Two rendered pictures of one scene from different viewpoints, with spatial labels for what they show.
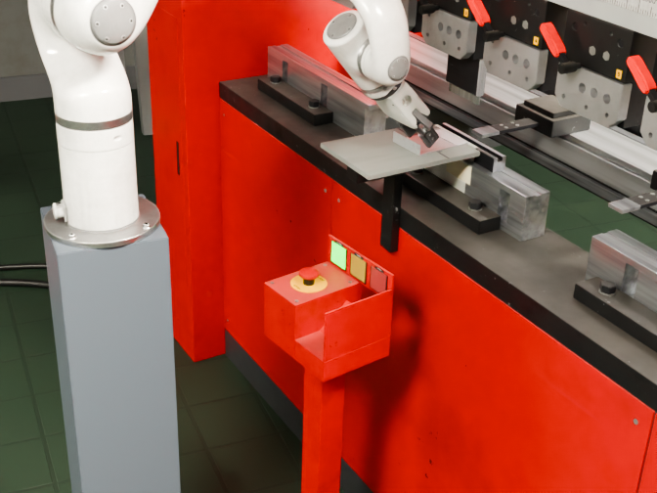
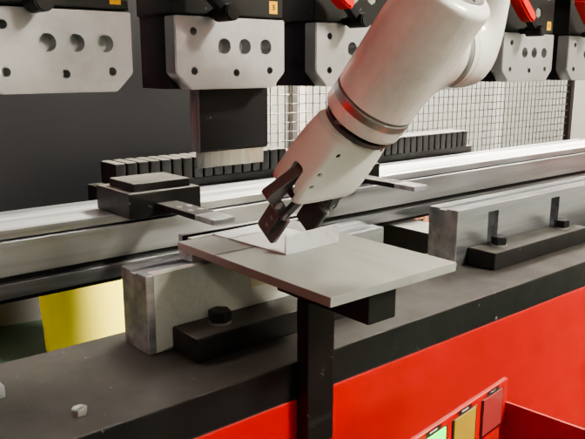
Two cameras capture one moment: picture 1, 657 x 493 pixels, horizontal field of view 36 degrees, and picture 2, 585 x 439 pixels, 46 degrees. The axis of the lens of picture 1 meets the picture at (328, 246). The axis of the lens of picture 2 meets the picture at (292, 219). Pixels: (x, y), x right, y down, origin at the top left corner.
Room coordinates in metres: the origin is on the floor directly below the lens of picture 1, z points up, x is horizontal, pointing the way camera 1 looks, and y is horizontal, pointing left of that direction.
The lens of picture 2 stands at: (2.02, 0.60, 1.20)
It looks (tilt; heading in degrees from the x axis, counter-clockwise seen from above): 12 degrees down; 262
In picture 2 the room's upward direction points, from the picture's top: straight up
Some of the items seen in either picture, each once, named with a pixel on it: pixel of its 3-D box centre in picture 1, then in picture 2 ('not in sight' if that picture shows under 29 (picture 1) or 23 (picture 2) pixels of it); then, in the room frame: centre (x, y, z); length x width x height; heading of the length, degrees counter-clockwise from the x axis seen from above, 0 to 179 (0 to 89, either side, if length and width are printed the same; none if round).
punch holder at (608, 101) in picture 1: (609, 66); not in sight; (1.65, -0.46, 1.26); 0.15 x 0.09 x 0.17; 31
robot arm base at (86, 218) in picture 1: (98, 170); not in sight; (1.52, 0.38, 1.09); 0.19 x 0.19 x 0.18
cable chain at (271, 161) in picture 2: not in sight; (199, 164); (2.00, -0.71, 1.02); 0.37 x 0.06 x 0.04; 31
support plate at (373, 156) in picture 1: (400, 149); (309, 255); (1.89, -0.14, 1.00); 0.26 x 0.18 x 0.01; 121
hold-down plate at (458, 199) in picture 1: (444, 196); (285, 315); (1.91, -0.23, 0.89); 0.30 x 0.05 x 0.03; 31
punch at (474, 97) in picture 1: (465, 75); (230, 126); (1.97, -0.26, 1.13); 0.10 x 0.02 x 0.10; 31
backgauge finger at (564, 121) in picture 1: (526, 119); (173, 199); (2.05, -0.41, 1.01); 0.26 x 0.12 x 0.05; 121
